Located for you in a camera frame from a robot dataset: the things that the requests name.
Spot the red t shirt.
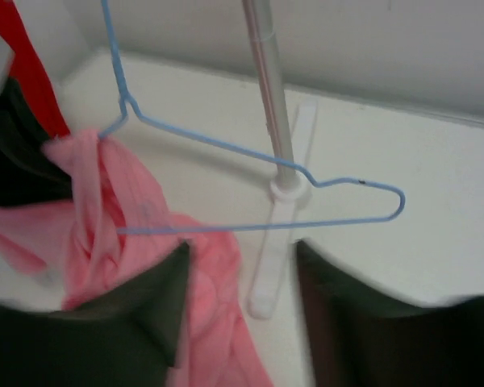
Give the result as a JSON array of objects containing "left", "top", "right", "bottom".
[{"left": 0, "top": 0, "right": 70, "bottom": 137}]

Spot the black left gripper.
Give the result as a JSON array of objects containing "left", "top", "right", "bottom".
[{"left": 0, "top": 77, "right": 73, "bottom": 206}]

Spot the light blue wire hanger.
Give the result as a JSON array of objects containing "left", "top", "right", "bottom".
[{"left": 98, "top": 0, "right": 407, "bottom": 235}]

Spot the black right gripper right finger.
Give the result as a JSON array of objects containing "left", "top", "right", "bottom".
[{"left": 294, "top": 239, "right": 484, "bottom": 386}]

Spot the white clothes rack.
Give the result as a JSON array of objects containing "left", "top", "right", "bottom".
[{"left": 242, "top": 0, "right": 317, "bottom": 320}]

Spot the pink t shirt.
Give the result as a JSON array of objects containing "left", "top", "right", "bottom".
[{"left": 0, "top": 130, "right": 271, "bottom": 386}]

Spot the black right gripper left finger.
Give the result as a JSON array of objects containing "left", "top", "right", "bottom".
[{"left": 0, "top": 243, "right": 190, "bottom": 386}]

